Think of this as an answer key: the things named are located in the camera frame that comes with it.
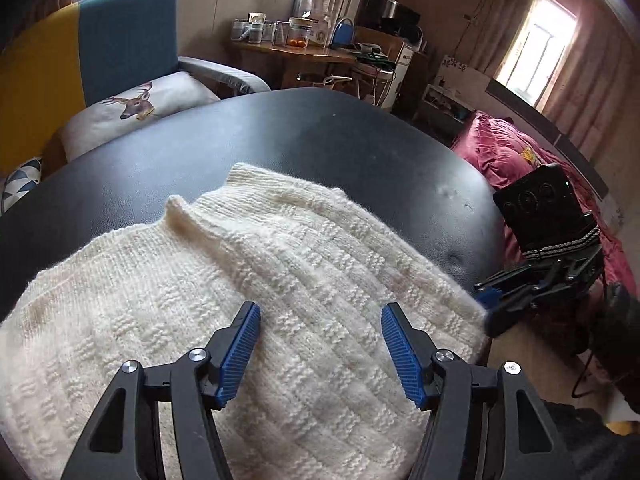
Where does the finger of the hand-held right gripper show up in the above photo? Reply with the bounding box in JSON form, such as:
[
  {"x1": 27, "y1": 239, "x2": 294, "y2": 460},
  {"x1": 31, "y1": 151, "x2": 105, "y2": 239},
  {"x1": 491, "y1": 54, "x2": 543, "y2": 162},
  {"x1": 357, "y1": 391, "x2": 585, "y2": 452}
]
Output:
[
  {"x1": 482, "y1": 260, "x2": 603, "y2": 338},
  {"x1": 472, "y1": 257, "x2": 568, "y2": 307}
]

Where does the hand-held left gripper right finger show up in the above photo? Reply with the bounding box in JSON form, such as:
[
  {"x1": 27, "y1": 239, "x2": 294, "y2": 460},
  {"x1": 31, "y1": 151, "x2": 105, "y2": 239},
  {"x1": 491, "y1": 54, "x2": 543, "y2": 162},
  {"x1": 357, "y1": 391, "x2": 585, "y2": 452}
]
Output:
[{"x1": 381, "y1": 302, "x2": 581, "y2": 480}]

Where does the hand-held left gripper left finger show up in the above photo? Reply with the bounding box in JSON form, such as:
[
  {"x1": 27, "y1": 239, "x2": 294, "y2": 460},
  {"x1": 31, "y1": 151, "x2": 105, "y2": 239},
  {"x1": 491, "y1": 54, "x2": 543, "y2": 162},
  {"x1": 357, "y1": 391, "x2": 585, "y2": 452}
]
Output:
[{"x1": 60, "y1": 301, "x2": 262, "y2": 480}]

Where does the cream knit sweater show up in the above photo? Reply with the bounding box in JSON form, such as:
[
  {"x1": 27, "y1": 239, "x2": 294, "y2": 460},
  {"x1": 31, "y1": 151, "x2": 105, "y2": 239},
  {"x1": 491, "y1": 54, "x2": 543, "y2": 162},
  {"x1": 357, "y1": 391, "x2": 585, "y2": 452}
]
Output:
[{"x1": 0, "y1": 162, "x2": 493, "y2": 480}]

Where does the person's right forearm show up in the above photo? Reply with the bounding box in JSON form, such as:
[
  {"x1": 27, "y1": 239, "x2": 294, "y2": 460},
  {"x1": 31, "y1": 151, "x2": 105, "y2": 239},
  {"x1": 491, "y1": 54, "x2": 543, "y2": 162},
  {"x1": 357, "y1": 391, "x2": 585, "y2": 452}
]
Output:
[{"x1": 585, "y1": 282, "x2": 640, "y2": 391}]

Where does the red bedding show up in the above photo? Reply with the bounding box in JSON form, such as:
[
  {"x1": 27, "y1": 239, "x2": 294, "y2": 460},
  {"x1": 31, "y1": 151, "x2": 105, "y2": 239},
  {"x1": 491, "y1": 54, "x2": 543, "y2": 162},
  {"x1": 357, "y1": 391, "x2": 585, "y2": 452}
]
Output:
[{"x1": 450, "y1": 110, "x2": 640, "y2": 311}]

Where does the pink curtain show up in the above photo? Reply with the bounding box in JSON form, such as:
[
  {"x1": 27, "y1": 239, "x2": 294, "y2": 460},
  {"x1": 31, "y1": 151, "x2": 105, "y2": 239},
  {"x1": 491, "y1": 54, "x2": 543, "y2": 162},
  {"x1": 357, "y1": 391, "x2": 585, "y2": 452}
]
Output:
[{"x1": 542, "y1": 0, "x2": 633, "y2": 171}]

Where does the white low shelf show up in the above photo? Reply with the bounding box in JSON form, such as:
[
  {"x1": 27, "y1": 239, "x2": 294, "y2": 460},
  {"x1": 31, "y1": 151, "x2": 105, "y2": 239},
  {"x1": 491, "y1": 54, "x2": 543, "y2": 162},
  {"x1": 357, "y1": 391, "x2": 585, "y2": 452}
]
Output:
[{"x1": 415, "y1": 82, "x2": 476, "y2": 133}]

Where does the person's dark clothing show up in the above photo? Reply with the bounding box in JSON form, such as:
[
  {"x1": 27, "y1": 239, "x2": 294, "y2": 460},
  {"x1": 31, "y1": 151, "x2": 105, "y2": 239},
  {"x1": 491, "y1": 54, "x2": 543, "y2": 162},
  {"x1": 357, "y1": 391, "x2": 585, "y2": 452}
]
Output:
[{"x1": 542, "y1": 400, "x2": 640, "y2": 480}]

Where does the white cabinet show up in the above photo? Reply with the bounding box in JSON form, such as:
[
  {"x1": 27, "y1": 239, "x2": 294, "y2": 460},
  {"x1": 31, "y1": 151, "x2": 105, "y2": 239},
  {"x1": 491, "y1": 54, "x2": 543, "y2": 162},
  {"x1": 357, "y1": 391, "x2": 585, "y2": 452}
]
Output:
[{"x1": 392, "y1": 42, "x2": 416, "y2": 111}]

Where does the metal stool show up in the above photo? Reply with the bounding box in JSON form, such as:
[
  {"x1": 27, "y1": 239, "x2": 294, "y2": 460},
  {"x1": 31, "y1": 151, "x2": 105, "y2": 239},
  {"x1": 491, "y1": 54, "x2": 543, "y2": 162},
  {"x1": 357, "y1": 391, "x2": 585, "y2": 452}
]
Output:
[{"x1": 297, "y1": 71, "x2": 353, "y2": 93}]

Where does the black flat screen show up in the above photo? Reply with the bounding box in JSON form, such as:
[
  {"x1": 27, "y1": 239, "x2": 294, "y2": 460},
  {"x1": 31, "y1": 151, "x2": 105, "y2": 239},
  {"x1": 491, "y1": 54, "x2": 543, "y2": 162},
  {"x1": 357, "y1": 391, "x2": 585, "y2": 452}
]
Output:
[{"x1": 357, "y1": 0, "x2": 421, "y2": 36}]

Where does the blue chair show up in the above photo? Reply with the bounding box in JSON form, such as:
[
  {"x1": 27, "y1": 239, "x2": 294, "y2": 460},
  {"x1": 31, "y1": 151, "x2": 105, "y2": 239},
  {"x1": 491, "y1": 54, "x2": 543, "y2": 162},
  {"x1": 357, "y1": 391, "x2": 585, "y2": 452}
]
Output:
[{"x1": 331, "y1": 17, "x2": 356, "y2": 50}]

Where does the deer print pillow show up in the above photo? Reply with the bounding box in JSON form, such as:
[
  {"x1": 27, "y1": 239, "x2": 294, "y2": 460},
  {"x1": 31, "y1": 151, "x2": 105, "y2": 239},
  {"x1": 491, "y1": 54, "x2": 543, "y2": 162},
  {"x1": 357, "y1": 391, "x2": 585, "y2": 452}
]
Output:
[{"x1": 60, "y1": 71, "x2": 221, "y2": 161}]

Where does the triangle print pillow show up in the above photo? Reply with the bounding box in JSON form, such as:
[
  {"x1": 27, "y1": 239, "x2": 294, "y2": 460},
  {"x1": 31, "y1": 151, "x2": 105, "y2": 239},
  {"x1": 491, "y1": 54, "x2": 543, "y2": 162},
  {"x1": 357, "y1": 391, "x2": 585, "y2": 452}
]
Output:
[{"x1": 0, "y1": 157, "x2": 46, "y2": 216}]

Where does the large clear jar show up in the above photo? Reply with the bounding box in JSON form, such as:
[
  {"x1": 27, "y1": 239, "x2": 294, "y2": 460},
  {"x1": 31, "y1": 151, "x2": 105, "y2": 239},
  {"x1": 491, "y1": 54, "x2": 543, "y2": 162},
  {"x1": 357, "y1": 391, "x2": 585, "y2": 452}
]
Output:
[{"x1": 307, "y1": 10, "x2": 333, "y2": 48}]

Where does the wooden desk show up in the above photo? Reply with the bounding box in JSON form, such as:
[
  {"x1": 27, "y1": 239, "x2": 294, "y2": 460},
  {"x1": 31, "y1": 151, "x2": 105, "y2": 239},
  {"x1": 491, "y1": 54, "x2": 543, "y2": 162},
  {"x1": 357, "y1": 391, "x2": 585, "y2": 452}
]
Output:
[{"x1": 231, "y1": 40, "x2": 396, "y2": 98}]

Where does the grey yellow blue sofa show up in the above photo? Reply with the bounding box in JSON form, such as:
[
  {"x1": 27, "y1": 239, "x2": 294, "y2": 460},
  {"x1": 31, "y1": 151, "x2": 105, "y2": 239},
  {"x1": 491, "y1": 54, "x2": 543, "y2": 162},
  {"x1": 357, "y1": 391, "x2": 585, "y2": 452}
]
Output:
[{"x1": 0, "y1": 0, "x2": 273, "y2": 181}]

